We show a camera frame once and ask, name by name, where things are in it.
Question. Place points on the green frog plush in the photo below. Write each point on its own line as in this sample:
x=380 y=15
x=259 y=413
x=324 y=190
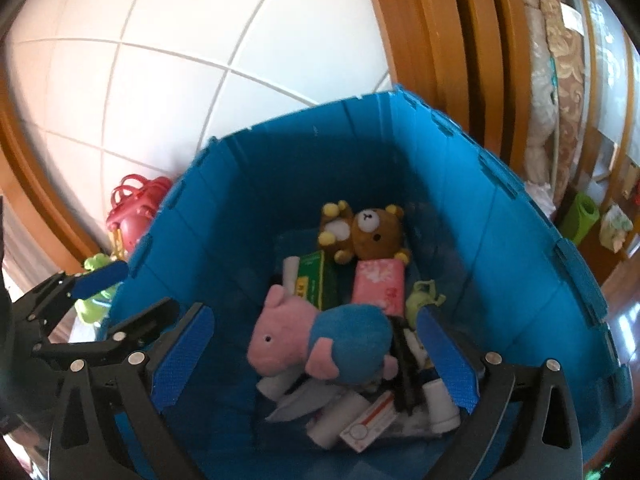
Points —
x=92 y=310

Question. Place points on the blue pink pig plush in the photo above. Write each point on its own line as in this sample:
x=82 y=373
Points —
x=350 y=335

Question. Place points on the green white box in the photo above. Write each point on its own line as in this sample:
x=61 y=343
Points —
x=312 y=275

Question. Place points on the white slim tube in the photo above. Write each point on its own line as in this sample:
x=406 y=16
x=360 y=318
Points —
x=290 y=275

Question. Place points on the light green small toy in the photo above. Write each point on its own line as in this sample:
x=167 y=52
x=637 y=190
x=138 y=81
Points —
x=425 y=296

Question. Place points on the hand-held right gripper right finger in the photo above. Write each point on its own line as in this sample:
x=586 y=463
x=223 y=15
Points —
x=447 y=360

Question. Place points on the blue plastic storage crate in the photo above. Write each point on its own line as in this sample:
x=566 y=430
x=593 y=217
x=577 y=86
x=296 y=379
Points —
x=250 y=185

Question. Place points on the white red flat box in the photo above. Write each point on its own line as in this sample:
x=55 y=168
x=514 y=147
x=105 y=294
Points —
x=370 y=425

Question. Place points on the pink tissue pack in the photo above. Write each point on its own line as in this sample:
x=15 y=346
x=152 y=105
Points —
x=377 y=285

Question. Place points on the white cylindrical bottle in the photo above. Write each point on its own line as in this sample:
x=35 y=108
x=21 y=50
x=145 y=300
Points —
x=335 y=420

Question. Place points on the wooden arch frame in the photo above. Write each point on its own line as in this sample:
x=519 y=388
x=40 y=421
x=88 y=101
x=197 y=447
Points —
x=30 y=185
x=440 y=50

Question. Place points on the long black plastic object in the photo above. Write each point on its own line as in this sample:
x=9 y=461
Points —
x=402 y=360

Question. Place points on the wooden slatted screen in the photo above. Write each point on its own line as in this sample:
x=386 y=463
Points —
x=615 y=85

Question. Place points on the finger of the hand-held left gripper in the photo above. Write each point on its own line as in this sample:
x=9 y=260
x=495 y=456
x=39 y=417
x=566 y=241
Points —
x=100 y=278
x=130 y=327

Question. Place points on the white plastic bottle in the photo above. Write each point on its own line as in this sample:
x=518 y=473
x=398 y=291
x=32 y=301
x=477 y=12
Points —
x=442 y=405

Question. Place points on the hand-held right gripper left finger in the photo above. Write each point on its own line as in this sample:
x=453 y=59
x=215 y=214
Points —
x=182 y=355

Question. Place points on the brown bear plush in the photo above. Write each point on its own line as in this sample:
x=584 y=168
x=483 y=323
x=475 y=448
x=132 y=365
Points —
x=372 y=235

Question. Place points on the rolled patterned carpet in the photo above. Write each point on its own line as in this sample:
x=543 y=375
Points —
x=565 y=60

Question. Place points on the red toy suitcase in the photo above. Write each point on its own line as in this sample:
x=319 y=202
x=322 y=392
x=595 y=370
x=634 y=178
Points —
x=135 y=220

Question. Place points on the green rolled mat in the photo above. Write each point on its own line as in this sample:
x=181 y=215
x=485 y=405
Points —
x=582 y=215

